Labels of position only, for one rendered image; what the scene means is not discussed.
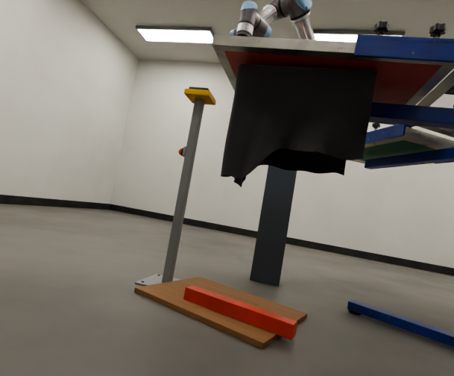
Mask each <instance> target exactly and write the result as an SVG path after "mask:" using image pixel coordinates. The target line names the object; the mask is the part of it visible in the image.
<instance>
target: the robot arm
mask: <svg viewBox="0 0 454 376"><path fill-rule="evenodd" d="M311 6H312V0H273V1H271V2H270V3H269V4H267V5H266V6H264V8H263V10H262V11H261V12H259V13H257V11H258V10H257V8H258V7H257V4H256V3H255V2H253V1H245V2H244V3H243V4H242V8H241V10H240V16H239V23H238V28H234V29H233V30H232V31H231V32H230V33H229V36H242V37H270V35H271V27H270V26H269V25H268V24H269V23H272V22H275V21H276V20H278V19H283V18H286V17H288V16H289V18H290V20H291V21H292V22H294V24H295V27H296V30H297V34H298V36H299V39H300V40H316V39H315V35H314V31H313V29H312V24H311V22H310V18H309V13H310V8H311Z"/></svg>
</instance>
